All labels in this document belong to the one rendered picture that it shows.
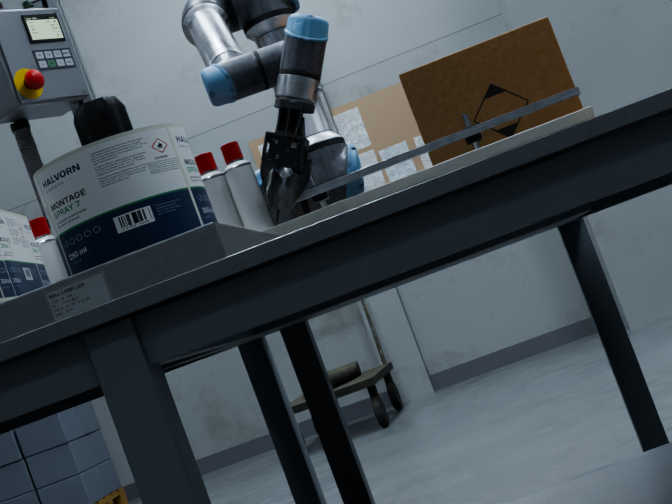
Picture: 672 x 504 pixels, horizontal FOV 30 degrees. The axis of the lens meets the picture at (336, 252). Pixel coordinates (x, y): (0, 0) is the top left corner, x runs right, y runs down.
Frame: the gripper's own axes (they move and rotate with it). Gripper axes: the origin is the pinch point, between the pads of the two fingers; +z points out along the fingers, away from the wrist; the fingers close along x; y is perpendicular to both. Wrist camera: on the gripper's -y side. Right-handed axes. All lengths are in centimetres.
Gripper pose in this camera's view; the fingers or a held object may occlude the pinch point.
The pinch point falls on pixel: (278, 215)
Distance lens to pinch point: 223.3
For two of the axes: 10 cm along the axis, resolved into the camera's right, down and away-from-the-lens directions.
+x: 9.8, 1.6, -1.0
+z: -1.6, 9.9, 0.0
